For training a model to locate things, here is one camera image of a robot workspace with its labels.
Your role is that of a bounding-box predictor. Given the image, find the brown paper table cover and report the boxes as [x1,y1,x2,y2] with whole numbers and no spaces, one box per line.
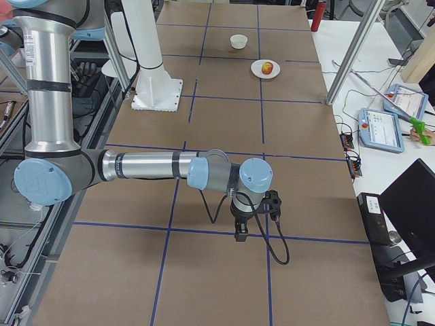
[33,1,389,325]

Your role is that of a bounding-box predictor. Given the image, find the white plate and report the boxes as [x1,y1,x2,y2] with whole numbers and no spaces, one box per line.
[251,59,281,79]

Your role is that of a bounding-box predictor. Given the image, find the near blue teach pendant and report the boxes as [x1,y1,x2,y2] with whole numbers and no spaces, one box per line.
[358,108,404,153]

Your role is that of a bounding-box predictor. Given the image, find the far blue teach pendant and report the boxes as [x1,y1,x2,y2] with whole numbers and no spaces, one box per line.
[387,84,429,120]

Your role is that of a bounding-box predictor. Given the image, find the aluminium frame post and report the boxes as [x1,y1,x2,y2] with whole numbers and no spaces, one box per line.
[326,0,385,105]

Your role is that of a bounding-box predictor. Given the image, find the green handled reacher grabber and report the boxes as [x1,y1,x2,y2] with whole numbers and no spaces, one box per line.
[331,59,434,147]

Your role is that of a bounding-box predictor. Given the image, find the red bottle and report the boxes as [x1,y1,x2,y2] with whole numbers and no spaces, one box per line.
[311,0,327,33]

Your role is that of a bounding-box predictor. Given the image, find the person's hand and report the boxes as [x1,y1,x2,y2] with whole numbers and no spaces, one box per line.
[409,127,435,146]

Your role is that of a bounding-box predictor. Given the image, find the black camera cable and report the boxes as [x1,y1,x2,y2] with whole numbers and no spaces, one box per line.
[201,189,291,266]

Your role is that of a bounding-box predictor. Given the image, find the white bowl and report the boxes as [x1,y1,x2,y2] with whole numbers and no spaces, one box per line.
[230,34,248,50]

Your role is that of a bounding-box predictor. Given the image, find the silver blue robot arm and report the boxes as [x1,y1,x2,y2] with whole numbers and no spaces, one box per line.
[11,1,281,241]

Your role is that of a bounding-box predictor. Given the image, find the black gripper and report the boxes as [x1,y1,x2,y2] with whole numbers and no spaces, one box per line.
[230,202,254,242]

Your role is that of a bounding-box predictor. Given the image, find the red yellow apple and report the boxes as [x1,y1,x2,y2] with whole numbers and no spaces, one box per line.
[261,61,274,75]

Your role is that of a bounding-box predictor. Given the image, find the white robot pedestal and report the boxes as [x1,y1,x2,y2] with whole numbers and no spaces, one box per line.
[122,0,183,112]

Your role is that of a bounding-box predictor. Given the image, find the black monitor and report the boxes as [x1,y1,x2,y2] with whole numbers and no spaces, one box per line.
[380,158,434,257]

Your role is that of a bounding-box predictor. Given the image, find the black desktop computer box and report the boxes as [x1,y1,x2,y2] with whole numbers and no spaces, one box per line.
[357,192,423,303]

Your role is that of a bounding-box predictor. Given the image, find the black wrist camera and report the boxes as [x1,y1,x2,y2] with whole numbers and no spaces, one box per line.
[256,190,282,221]

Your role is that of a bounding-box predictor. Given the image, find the blue teach pendant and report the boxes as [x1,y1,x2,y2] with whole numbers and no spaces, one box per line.
[358,108,404,153]
[387,84,429,120]

